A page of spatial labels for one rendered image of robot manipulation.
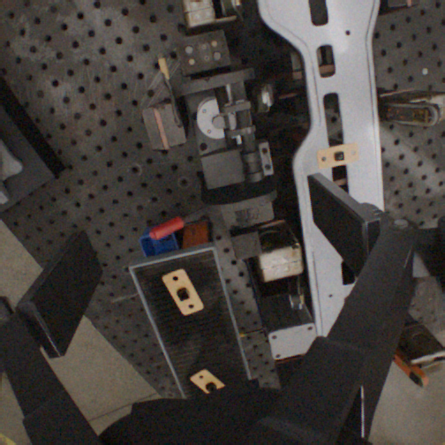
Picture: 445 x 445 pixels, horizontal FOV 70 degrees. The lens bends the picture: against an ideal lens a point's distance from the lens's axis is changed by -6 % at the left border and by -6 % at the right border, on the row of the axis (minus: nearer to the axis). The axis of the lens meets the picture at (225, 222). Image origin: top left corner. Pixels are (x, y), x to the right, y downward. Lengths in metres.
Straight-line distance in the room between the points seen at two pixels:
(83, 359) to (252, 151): 2.11
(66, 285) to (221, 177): 0.35
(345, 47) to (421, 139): 0.54
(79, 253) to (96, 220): 0.85
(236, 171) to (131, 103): 0.52
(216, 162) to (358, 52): 0.35
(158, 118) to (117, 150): 0.42
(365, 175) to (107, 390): 2.24
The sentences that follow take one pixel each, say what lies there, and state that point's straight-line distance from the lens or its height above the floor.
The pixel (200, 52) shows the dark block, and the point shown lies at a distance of 0.51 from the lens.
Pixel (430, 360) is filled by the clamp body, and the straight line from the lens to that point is 1.03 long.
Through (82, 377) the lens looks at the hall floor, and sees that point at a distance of 2.54.
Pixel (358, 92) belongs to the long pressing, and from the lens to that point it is 0.69.
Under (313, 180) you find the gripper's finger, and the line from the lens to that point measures 0.18.
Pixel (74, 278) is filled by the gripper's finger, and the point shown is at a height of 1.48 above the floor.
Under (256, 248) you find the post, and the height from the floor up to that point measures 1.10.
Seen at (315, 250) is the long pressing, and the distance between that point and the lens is 0.75.
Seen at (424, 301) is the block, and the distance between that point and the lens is 0.93.
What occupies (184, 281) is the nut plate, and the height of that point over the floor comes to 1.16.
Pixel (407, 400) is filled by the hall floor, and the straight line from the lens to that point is 3.21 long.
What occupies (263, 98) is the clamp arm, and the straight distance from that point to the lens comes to 0.53.
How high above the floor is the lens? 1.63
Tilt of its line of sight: 67 degrees down
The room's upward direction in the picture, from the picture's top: 169 degrees clockwise
